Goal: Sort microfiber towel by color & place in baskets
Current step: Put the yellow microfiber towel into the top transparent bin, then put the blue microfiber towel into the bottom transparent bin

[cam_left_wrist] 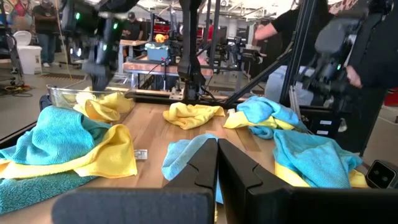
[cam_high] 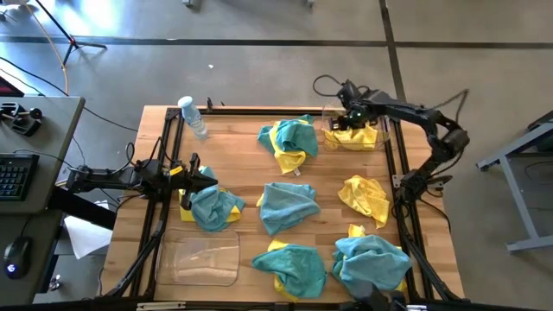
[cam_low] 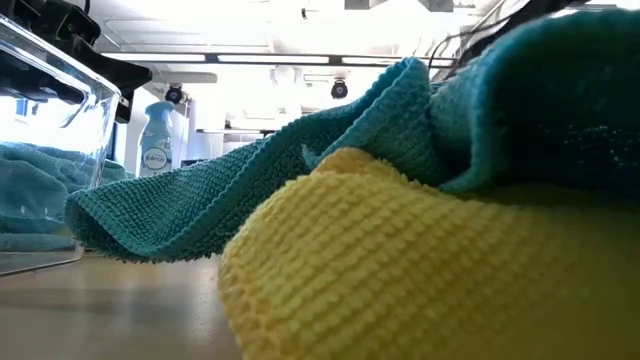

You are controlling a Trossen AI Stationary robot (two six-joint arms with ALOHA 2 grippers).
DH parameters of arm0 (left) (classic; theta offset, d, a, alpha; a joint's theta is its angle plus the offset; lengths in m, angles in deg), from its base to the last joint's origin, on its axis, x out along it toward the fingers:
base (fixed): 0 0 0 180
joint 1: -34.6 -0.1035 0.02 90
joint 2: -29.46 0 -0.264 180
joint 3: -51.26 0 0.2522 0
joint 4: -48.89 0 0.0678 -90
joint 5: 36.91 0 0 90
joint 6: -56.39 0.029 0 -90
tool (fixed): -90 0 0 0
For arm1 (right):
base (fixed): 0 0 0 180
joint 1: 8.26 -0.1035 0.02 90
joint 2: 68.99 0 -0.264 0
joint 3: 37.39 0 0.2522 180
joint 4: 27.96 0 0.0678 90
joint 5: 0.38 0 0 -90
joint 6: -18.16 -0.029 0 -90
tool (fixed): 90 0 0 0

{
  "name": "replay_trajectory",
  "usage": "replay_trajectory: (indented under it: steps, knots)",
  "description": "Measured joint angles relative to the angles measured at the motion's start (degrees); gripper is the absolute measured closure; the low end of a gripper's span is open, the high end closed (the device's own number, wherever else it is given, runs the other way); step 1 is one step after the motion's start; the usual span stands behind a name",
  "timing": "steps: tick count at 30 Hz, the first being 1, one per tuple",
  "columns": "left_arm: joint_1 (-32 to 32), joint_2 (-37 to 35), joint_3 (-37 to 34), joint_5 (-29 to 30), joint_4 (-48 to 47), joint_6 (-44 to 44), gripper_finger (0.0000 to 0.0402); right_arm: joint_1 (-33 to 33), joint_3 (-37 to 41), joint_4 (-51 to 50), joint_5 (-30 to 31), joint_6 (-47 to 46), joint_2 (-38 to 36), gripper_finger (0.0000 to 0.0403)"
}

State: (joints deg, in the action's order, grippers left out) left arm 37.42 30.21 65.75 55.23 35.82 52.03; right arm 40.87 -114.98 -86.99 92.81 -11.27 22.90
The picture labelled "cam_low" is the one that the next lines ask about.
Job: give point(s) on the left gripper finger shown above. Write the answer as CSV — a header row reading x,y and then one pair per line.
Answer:
x,y
125,72

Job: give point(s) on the long black frame table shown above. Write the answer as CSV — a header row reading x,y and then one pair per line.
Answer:
x,y
230,132

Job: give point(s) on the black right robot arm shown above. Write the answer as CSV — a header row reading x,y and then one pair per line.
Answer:
x,y
550,7

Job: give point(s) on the air freshener spray bottle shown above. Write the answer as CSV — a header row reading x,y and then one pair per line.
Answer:
x,y
156,150

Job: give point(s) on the long linear ceiling light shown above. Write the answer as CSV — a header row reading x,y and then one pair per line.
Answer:
x,y
275,59

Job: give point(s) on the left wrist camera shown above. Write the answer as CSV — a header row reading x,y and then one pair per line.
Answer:
x,y
77,25

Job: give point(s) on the light blue microfiber towel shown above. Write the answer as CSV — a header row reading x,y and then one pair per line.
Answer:
x,y
550,90

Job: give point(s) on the teal green microfiber towel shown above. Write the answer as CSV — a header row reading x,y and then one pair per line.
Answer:
x,y
200,200

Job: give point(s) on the yellow microfiber towel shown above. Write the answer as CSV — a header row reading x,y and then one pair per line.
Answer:
x,y
400,275

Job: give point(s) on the black ceiling spotlight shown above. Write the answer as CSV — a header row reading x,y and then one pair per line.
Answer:
x,y
339,89
174,94

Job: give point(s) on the clear plastic basket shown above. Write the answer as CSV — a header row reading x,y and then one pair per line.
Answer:
x,y
75,125

